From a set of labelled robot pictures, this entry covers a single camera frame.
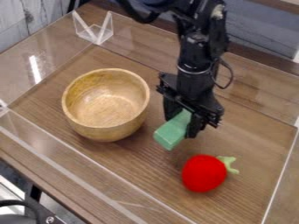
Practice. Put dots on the green rectangular block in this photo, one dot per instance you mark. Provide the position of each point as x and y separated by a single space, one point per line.
171 132

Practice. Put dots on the clear acrylic corner bracket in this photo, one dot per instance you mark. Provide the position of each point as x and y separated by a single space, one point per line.
95 33

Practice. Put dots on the brown wooden bowl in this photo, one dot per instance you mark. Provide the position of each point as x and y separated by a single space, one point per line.
104 104

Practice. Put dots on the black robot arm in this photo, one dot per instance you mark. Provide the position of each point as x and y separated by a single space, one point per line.
202 33

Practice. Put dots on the black table leg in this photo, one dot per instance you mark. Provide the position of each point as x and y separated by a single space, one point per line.
42 213

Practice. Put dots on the clear acrylic tray wall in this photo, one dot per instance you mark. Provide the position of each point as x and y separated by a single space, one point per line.
87 188

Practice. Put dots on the red plush strawberry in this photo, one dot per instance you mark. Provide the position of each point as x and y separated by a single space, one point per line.
205 172

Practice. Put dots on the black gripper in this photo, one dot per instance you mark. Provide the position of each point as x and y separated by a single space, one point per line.
188 90

